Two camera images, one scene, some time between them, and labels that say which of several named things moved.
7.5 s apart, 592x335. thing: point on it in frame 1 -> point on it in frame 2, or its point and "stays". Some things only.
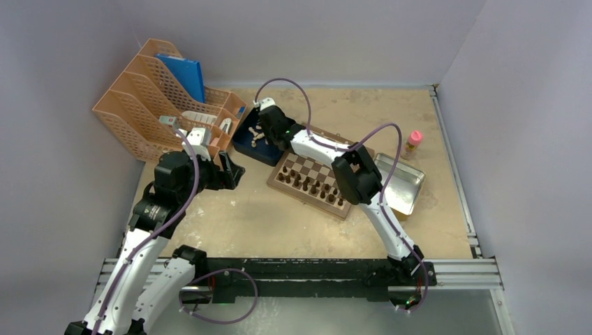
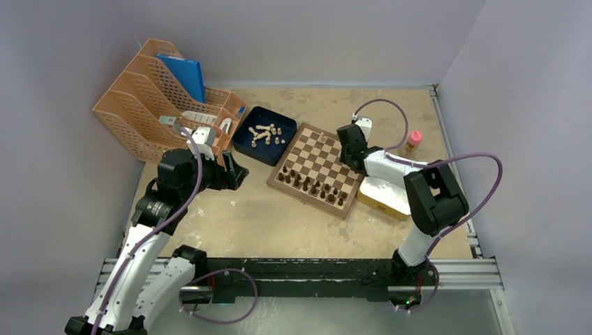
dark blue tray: (250, 139) stays
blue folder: (189, 72) stays
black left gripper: (222, 179) stays
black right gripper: (265, 130) -> (343, 157)
